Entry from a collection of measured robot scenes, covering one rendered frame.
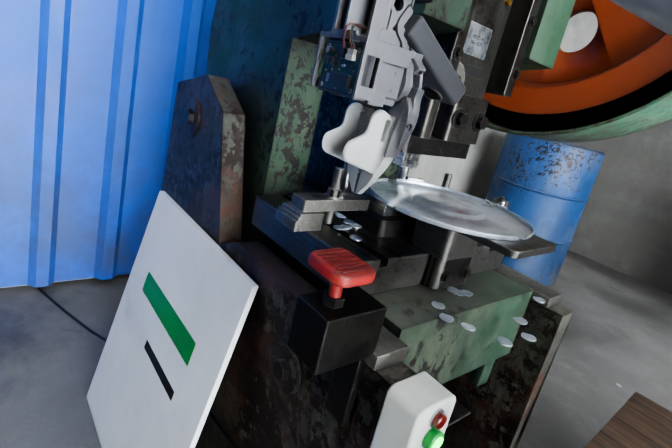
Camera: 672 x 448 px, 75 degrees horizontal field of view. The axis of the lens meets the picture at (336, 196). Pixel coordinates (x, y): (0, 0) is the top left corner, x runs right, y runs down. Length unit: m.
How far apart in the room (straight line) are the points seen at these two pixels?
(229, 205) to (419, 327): 0.46
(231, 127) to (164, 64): 0.88
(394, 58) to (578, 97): 0.71
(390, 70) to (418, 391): 0.37
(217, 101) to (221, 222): 0.25
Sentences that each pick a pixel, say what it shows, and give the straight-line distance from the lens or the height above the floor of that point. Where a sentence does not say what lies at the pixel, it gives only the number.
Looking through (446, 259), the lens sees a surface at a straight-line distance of 0.77.
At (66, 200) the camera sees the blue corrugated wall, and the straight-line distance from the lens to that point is 1.81.
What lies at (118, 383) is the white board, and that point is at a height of 0.15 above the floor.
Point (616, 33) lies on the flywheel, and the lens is 1.12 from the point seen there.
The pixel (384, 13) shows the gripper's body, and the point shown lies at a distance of 0.43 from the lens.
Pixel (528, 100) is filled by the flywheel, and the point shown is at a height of 1.00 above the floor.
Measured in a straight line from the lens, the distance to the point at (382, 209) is 0.81.
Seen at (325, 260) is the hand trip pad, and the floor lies 0.76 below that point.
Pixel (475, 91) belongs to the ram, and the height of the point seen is 0.99.
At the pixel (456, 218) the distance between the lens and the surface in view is 0.74.
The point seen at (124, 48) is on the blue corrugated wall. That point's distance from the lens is 1.70.
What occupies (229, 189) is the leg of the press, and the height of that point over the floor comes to 0.69.
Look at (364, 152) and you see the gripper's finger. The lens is 0.44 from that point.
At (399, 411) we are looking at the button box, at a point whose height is 0.61.
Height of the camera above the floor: 0.95
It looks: 15 degrees down
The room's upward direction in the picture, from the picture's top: 13 degrees clockwise
